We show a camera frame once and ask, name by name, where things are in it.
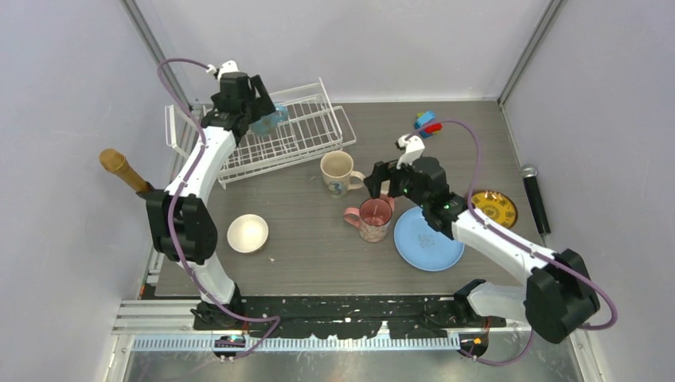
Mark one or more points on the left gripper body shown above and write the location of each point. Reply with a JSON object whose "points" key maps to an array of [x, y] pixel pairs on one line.
{"points": [[249, 104]]}

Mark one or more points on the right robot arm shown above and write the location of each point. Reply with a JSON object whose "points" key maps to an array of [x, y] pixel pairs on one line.
{"points": [[558, 296]]}

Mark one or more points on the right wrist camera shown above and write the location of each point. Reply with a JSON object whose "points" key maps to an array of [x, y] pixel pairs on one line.
{"points": [[412, 147]]}

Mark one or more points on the cream floral cup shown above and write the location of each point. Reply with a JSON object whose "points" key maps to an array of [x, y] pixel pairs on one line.
{"points": [[339, 174]]}

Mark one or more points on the pink mug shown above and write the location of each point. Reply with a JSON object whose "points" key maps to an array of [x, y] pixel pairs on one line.
{"points": [[384, 194]]}

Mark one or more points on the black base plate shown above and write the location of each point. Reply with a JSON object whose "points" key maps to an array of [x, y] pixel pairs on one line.
{"points": [[345, 317]]}

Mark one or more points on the black microphone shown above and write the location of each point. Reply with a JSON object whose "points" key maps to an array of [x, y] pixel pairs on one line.
{"points": [[532, 189]]}

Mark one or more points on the blue mug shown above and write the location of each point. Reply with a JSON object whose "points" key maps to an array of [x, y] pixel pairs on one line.
{"points": [[268, 123]]}

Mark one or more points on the gold microphone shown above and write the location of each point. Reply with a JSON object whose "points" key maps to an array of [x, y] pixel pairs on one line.
{"points": [[116, 163]]}

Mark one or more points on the yellow patterned plate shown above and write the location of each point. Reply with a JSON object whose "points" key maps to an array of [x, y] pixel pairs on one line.
{"points": [[497, 206]]}

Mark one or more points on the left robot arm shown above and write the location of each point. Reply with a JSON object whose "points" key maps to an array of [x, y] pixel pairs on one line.
{"points": [[180, 223]]}

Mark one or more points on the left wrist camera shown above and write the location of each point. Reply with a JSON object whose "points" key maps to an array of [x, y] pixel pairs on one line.
{"points": [[217, 72]]}

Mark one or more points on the colourful toy blocks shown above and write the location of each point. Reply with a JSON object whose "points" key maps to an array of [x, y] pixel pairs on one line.
{"points": [[426, 124]]}

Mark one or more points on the white wire dish rack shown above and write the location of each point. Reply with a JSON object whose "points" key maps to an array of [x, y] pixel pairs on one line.
{"points": [[310, 126]]}

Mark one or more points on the blue plate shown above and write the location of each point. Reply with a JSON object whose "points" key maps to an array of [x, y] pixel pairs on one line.
{"points": [[422, 247]]}

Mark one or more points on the cream floral bowl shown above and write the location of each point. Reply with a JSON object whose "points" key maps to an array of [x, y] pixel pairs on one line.
{"points": [[248, 233]]}

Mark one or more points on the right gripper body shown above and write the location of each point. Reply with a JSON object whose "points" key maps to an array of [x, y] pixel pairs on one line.
{"points": [[401, 184]]}

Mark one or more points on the pink patterned cup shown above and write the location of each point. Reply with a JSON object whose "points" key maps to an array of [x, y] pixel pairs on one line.
{"points": [[371, 218]]}

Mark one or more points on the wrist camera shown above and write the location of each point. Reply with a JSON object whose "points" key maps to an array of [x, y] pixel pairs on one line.
{"points": [[412, 147], [217, 72]]}

